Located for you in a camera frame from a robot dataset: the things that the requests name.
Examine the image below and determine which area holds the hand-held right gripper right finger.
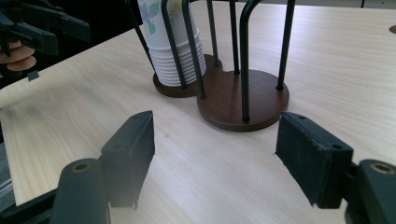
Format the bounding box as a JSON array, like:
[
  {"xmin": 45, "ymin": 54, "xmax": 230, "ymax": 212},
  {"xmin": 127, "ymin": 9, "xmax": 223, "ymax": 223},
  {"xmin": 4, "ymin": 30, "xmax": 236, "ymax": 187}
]
[{"xmin": 275, "ymin": 111, "xmax": 355, "ymax": 210}]

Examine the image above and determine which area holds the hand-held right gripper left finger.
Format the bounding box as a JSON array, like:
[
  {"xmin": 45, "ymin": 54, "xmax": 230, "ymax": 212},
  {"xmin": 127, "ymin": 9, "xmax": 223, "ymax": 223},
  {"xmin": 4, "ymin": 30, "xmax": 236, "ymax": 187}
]
[{"xmin": 100, "ymin": 110, "xmax": 156, "ymax": 209}]

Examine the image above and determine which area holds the brown wooden wire cup holder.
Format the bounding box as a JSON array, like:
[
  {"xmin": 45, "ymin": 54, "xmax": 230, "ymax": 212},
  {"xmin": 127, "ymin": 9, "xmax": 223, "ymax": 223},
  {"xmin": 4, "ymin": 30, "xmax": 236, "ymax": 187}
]
[{"xmin": 124, "ymin": 0, "xmax": 296, "ymax": 133}]

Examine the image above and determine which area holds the stack of white paper cups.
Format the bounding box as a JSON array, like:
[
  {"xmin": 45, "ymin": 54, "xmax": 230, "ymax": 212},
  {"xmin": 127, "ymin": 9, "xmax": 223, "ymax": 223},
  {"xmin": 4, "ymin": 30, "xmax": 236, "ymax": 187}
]
[{"xmin": 136, "ymin": 0, "xmax": 207, "ymax": 88}]

